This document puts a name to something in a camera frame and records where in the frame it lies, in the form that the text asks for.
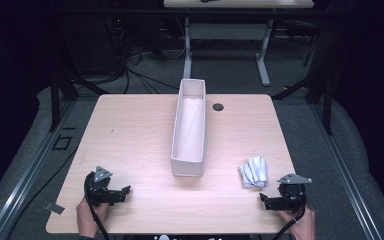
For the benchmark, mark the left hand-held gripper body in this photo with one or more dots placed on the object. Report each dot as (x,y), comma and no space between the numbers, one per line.
(100,195)

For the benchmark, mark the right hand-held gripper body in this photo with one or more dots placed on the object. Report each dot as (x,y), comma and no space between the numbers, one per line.
(291,196)

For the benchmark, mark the light blue cloth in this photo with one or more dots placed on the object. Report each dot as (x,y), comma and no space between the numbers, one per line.
(255,171)

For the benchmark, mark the long white box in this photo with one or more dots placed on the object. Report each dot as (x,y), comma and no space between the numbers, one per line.
(189,133)

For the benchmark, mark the person's left hand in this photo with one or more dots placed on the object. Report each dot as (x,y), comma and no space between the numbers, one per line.
(87,216)

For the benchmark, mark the person's right hand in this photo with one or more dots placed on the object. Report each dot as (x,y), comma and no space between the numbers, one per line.
(302,226)

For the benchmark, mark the grey tape strip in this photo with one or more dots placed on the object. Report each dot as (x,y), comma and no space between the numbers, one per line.
(54,208)

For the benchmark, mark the round black table grommet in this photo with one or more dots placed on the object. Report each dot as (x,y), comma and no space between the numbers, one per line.
(218,107)

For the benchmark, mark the black metal stand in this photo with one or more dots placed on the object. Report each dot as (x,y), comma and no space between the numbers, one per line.
(323,90)
(61,90)

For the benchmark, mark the white desk with metal legs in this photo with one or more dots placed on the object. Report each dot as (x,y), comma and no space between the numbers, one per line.
(240,3)

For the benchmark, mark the dark object on white desk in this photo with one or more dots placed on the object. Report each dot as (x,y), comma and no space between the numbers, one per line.
(209,1)

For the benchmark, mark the aluminium floor rail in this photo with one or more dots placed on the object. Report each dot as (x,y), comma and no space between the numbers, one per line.
(345,173)
(23,173)

